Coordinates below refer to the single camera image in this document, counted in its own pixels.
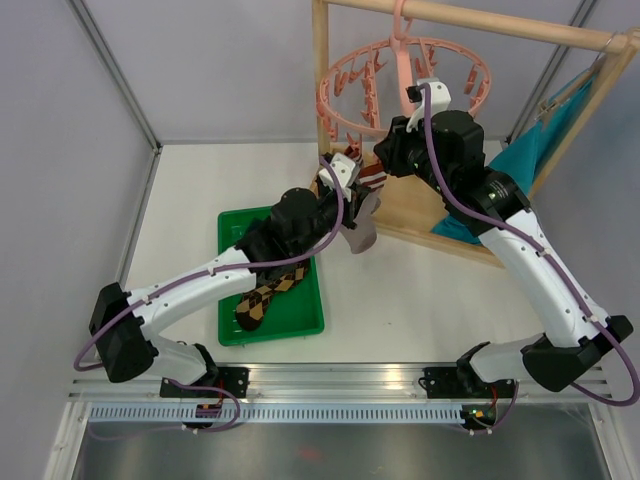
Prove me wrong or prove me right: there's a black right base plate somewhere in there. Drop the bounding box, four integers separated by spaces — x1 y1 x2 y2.
423 366 484 399

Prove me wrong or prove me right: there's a grey sock red striped cuff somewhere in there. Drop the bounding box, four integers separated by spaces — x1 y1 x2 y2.
343 132 364 168

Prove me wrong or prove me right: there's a brown argyle sock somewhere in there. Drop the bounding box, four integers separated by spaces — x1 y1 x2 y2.
235 259 310 332

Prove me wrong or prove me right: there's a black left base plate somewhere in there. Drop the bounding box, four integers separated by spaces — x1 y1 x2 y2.
159 367 249 399

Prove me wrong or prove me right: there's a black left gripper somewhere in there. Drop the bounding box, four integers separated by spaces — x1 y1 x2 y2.
295 174 371 257

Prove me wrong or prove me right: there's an aluminium mounting rail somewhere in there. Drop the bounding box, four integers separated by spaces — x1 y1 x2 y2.
67 362 614 401

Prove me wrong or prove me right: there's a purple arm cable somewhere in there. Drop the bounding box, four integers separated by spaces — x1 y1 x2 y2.
73 157 346 372
419 83 640 405

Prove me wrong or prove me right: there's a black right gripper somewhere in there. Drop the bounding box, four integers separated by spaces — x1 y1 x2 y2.
376 111 455 196

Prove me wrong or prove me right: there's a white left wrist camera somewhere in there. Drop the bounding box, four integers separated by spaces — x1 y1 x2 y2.
317 153 360 201

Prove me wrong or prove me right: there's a wooden hanging rack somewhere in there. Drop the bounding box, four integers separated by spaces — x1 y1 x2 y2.
318 1 639 266

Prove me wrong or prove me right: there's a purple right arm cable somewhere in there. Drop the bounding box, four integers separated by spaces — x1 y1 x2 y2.
419 83 640 405

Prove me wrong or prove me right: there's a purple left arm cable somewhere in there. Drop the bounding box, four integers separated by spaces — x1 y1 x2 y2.
73 157 346 372

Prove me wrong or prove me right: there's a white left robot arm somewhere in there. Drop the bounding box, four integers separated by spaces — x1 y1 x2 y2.
89 168 373 397

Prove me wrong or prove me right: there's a pink hanger clip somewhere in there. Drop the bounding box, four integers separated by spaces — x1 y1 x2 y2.
344 132 362 158

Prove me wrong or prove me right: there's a white slotted cable duct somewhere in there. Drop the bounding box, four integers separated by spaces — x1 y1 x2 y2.
89 402 464 425

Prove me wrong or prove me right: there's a teal cloth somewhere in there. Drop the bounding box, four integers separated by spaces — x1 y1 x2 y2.
432 67 601 247

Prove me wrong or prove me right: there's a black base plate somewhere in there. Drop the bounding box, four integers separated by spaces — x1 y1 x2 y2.
423 366 484 399
159 367 249 399

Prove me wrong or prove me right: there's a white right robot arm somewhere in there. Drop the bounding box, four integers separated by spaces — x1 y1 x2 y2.
374 110 634 395

